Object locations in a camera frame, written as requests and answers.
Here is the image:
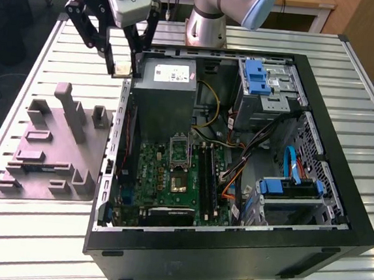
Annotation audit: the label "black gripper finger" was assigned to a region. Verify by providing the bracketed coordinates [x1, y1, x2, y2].
[59, 0, 122, 75]
[120, 0, 161, 79]

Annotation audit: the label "silver square CPU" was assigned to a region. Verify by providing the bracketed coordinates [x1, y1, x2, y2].
[113, 60, 132, 79]

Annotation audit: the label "CPU socket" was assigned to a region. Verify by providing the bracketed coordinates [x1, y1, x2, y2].
[168, 172, 191, 195]

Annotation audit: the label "grey power supply unit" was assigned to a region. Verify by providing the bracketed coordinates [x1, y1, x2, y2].
[126, 52, 201, 148]

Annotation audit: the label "empty blue disk carrier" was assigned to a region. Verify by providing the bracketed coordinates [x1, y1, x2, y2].
[242, 58, 276, 98]

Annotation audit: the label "grey plastic parts rack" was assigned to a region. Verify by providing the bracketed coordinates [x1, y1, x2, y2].
[0, 77, 117, 209]

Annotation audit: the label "green RAM stick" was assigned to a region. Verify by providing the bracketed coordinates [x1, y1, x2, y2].
[20, 162, 57, 173]

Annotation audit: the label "metal drive cage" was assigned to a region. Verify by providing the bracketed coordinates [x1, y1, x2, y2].
[232, 57, 312, 136]

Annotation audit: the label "wooden desk white legs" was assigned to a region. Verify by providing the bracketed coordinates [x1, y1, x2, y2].
[0, 0, 338, 36]

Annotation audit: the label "green motherboard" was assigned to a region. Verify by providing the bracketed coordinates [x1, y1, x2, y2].
[110, 130, 240, 238]

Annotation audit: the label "black RAM slot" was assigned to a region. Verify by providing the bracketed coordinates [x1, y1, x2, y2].
[193, 143, 217, 221]
[202, 143, 226, 217]

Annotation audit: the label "black graphics card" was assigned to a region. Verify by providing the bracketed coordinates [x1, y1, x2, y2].
[137, 202, 198, 232]

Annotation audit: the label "hard disk in blue carrier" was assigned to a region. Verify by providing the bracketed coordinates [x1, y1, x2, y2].
[257, 174, 327, 204]

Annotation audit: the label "metal disk bay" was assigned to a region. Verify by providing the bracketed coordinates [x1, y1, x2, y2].
[241, 174, 338, 234]

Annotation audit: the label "wooden cabinet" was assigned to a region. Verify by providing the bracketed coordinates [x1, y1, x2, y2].
[319, 0, 374, 82]

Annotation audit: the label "black open PC case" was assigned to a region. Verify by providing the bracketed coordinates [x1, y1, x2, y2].
[79, 35, 374, 280]

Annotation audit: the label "thin cable with silver plug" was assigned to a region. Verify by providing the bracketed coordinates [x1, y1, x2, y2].
[164, 0, 182, 21]

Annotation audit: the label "yellow wire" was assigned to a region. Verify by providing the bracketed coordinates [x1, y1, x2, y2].
[193, 80, 223, 130]

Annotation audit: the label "metal socket cover frame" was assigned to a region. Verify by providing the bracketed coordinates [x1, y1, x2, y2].
[166, 132, 193, 173]

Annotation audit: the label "thin wire locking lever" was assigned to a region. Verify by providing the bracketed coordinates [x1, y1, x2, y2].
[185, 136, 195, 174]

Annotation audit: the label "black cable bundle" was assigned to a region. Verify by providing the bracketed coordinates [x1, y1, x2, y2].
[219, 106, 304, 189]

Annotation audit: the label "orange wire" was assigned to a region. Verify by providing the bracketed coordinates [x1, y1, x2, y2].
[220, 159, 248, 204]

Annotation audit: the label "blue flat data wire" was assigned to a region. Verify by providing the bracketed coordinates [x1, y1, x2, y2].
[281, 145, 305, 187]

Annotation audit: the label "red data wire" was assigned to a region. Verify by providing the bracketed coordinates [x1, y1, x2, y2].
[293, 155, 308, 181]

